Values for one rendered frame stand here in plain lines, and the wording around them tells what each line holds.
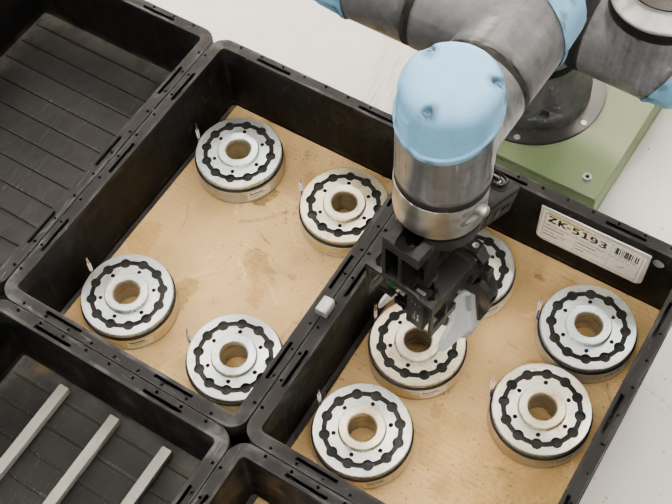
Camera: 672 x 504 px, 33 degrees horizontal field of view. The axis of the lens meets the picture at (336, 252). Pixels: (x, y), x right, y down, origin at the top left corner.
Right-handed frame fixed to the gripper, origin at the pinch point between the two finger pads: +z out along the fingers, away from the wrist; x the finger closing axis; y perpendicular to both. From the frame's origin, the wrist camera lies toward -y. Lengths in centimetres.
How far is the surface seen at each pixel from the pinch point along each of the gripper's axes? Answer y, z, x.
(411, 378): 3.5, 11.3, -0.6
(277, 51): -31, 27, -51
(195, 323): 12.0, 14.6, -23.9
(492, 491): 6.9, 14.5, 12.4
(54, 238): 17.0, 4.6, -37.7
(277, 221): -3.6, 14.5, -25.6
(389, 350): 2.4, 11.3, -4.4
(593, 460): 2.0, 4.5, 19.2
